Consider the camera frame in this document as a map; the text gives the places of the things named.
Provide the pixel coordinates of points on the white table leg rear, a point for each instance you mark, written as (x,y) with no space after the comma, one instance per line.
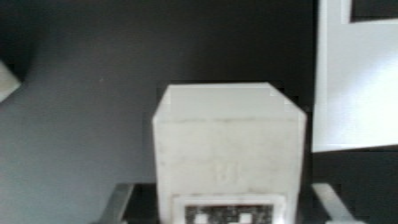
(10,82)

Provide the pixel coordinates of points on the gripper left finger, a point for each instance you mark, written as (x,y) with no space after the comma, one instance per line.
(113,215)

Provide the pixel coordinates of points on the white table leg centre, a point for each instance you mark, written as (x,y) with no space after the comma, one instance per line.
(230,134)

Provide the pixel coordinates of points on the white table leg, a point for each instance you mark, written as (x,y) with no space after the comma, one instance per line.
(10,82)
(230,134)

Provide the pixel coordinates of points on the white square table top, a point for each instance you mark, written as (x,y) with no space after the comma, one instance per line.
(356,88)

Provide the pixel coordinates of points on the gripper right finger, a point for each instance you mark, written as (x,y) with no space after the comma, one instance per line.
(333,204)

